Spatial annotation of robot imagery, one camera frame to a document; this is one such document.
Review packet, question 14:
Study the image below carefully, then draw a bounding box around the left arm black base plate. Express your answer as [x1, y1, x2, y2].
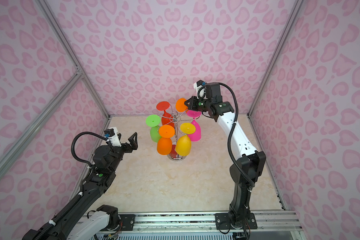
[119, 214, 136, 232]

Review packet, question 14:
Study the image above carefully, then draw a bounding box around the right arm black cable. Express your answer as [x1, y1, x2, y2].
[217, 82, 256, 188]

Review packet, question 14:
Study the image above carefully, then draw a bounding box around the orange front wine glass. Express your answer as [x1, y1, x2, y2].
[157, 125, 175, 155]

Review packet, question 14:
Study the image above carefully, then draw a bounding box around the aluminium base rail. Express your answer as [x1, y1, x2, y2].
[95, 210, 307, 240]

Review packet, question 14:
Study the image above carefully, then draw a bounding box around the aluminium frame post left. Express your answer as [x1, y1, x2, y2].
[35, 0, 111, 120]

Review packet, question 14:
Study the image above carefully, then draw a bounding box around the green plastic wine glass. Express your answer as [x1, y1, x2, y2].
[146, 115, 161, 143]

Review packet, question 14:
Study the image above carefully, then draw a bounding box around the pink plastic wine glass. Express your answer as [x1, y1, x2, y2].
[187, 110, 202, 142]

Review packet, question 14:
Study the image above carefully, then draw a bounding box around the red plastic wine glass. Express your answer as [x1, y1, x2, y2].
[156, 101, 175, 128]

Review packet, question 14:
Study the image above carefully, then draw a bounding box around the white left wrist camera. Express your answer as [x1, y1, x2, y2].
[104, 127, 122, 147]

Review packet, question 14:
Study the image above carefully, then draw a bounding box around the aluminium diagonal frame bar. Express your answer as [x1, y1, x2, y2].
[0, 71, 83, 181]

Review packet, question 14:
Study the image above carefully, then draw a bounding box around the aluminium frame post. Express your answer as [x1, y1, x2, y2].
[247, 0, 306, 119]
[35, 0, 111, 120]

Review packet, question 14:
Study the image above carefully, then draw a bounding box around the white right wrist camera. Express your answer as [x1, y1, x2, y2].
[194, 80, 206, 99]

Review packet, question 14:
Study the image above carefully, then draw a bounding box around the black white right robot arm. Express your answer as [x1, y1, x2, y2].
[185, 96, 266, 231]

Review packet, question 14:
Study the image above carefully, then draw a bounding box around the yellow plastic wine glass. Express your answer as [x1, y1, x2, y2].
[175, 123, 195, 156]

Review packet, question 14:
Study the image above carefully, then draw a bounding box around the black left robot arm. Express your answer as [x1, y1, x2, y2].
[23, 128, 138, 240]

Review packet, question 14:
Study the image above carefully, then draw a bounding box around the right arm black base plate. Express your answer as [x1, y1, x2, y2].
[214, 213, 258, 231]

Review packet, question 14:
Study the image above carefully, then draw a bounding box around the aluminium frame post right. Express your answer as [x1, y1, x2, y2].
[247, 0, 306, 119]

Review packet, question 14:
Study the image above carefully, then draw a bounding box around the orange back wine glass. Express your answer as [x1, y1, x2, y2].
[176, 98, 188, 113]

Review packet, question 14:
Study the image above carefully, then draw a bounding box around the orange wine glass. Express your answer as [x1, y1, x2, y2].
[176, 98, 188, 113]
[157, 125, 175, 155]

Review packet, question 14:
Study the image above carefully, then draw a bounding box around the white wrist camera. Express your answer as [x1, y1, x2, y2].
[194, 80, 206, 99]
[104, 127, 122, 147]

